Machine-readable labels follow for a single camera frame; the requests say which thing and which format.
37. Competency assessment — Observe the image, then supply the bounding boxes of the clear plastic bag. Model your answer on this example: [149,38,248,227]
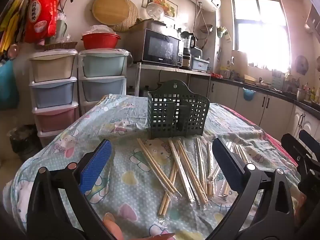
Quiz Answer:
[89,25,117,34]

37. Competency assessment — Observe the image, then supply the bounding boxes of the person's left hand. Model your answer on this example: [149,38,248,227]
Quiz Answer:
[103,212,175,240]

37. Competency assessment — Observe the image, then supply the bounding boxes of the beige-topped plastic drawer tower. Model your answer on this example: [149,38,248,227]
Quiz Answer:
[28,49,78,148]

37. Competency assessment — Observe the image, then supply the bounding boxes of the red plastic basin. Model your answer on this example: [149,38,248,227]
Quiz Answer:
[81,32,122,51]

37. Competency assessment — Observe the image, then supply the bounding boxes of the grey cooking pot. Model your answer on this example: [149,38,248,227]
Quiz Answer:
[147,20,167,31]

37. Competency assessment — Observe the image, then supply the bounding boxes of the white kitchen cabinets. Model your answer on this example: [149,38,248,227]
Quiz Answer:
[209,76,320,155]

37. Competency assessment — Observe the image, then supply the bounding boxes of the green wall holder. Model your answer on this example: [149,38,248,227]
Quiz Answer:
[216,26,229,39]

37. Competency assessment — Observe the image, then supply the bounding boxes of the round woven mat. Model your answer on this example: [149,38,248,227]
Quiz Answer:
[110,0,139,32]

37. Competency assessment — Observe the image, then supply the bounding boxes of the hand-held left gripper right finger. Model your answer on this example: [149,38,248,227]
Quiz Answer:
[207,137,300,240]

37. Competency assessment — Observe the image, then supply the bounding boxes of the light cutting board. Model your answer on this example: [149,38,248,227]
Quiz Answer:
[231,50,248,68]

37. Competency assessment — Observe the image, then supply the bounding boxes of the blue hanging pouch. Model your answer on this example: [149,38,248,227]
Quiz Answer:
[242,87,257,102]

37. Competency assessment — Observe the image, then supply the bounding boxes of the black blender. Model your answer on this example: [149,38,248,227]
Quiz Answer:
[180,31,197,68]

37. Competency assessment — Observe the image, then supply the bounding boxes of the blue hanging bag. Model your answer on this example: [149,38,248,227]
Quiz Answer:
[0,59,20,110]

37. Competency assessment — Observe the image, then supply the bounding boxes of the black trash bin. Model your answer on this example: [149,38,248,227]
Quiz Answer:
[9,124,43,162]

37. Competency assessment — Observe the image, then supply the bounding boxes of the pile of chopsticks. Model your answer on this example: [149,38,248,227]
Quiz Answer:
[136,137,253,218]

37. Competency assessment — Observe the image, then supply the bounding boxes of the yellow hanging bags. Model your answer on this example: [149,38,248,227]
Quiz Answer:
[0,0,27,54]

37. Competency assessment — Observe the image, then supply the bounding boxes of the fruit wall poster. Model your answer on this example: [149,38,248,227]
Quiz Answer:
[143,0,178,20]

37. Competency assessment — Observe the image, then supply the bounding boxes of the red plastic bag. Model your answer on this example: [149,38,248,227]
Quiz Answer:
[24,0,59,43]

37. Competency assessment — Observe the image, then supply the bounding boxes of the black microwave oven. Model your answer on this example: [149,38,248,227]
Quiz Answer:
[142,28,181,67]

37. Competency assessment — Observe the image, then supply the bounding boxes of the green plastic utensil holder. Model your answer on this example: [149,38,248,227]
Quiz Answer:
[147,79,210,139]

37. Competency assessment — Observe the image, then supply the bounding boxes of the clear plastic lid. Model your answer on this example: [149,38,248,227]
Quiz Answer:
[146,2,165,22]

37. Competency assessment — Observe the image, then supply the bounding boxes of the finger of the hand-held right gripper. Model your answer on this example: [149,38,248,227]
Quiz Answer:
[281,133,320,198]
[299,129,320,155]

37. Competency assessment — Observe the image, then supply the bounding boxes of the small fan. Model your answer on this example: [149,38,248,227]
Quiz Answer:
[294,55,310,76]

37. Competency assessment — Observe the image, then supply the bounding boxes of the green-topped plastic drawer tower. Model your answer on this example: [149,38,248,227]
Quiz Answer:
[78,49,131,117]

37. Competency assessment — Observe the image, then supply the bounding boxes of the round bamboo tray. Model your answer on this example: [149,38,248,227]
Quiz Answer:
[92,0,130,26]

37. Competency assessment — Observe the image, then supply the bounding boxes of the blue dish rack box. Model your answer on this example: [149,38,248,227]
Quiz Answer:
[191,56,211,72]

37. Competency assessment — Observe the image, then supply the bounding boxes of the window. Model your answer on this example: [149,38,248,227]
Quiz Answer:
[231,0,292,68]

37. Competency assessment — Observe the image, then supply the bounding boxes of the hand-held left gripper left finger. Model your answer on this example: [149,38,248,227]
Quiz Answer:
[26,139,112,240]

